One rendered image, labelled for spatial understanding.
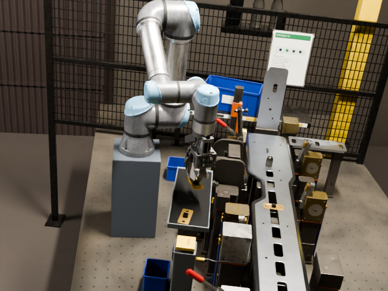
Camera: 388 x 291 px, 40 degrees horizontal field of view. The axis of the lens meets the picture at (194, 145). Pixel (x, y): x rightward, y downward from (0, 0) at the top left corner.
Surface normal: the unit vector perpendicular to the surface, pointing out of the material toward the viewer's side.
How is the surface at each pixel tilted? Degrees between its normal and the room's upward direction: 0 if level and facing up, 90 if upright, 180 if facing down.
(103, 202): 0
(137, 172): 90
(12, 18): 90
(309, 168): 90
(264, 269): 0
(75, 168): 0
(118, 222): 90
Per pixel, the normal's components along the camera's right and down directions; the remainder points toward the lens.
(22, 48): 0.09, 0.48
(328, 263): 0.10, -0.87
